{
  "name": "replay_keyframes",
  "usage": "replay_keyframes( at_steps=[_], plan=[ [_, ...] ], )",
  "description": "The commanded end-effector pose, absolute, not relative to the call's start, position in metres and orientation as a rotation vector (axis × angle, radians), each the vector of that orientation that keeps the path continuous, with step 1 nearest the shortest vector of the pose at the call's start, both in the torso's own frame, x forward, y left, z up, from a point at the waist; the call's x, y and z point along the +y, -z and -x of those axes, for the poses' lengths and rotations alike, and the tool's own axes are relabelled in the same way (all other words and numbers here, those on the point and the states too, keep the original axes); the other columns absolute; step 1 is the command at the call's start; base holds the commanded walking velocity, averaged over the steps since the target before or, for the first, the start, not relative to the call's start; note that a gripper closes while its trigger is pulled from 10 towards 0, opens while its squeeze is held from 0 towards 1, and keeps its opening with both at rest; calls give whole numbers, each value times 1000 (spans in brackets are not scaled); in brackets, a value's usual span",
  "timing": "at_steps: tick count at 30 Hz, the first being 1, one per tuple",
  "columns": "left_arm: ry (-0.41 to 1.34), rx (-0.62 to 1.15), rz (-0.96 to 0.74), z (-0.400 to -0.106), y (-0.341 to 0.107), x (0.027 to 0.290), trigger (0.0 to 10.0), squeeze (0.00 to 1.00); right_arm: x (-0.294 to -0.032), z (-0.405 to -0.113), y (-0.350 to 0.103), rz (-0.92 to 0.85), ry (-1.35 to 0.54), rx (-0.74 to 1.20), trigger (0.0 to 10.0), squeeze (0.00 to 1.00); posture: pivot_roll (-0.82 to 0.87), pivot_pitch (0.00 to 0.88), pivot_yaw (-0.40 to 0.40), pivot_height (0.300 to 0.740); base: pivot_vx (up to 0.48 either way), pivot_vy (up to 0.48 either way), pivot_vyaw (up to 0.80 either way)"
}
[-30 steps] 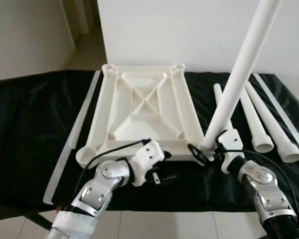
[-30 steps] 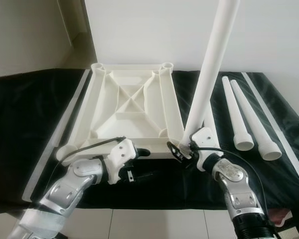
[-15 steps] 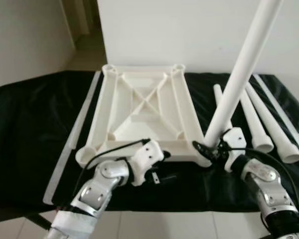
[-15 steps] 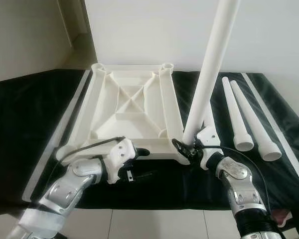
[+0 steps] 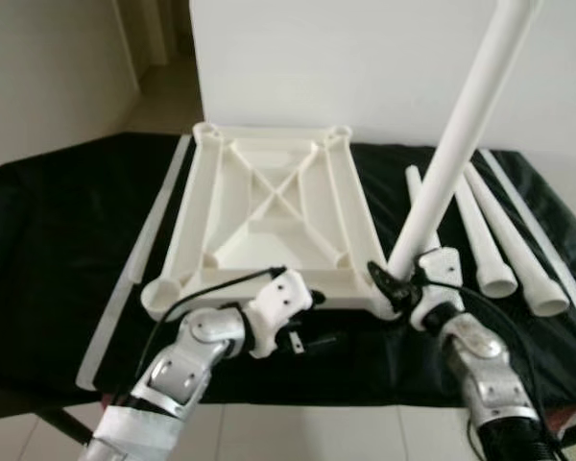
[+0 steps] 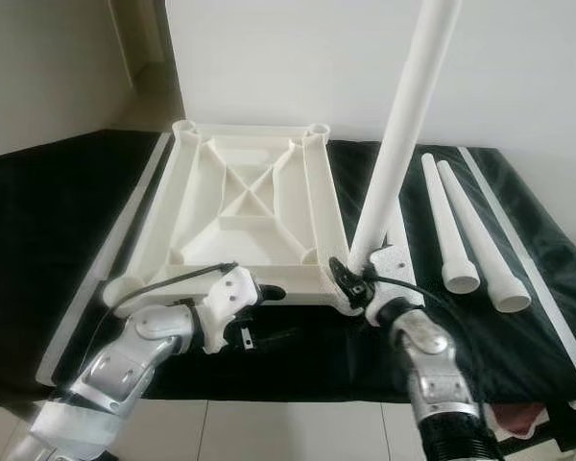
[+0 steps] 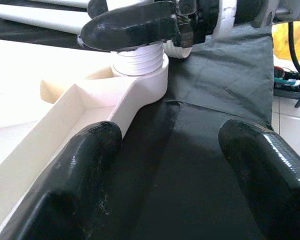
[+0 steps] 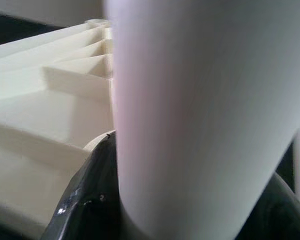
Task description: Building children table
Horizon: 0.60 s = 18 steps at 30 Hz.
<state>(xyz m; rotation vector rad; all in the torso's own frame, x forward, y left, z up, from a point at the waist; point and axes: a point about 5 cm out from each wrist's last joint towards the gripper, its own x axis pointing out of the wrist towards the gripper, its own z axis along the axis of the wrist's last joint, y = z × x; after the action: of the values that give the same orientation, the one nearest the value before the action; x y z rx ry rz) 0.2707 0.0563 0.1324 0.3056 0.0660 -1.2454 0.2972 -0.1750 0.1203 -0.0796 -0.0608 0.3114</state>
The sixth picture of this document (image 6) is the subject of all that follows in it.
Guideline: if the black table cloth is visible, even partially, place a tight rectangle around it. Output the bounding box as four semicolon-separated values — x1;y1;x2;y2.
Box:
0;128;576;409

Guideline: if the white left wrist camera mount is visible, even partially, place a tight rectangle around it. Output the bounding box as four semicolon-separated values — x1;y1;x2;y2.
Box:
197;264;265;354

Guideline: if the pink rounded object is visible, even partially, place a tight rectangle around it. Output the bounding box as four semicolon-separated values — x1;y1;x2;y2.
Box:
499;401;548;433

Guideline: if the white plastic table top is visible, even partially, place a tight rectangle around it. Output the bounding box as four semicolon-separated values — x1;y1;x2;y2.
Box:
101;120;361;316

